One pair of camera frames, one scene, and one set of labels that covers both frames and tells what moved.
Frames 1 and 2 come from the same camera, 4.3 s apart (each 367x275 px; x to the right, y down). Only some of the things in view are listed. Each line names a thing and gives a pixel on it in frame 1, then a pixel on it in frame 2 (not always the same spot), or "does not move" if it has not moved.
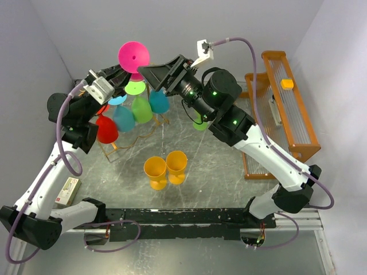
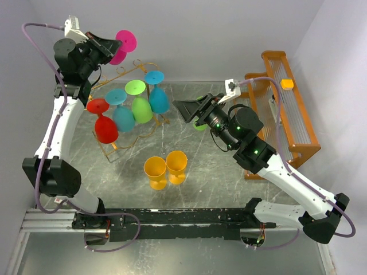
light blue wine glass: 123,120 does not move
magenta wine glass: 132,55 to 129,42
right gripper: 156,74 to 208,103
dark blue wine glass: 159,103 does not move
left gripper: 117,76 to 107,47
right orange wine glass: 176,161 does not move
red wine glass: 108,131 does not move
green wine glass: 199,125 does not move
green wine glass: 141,111 does not move
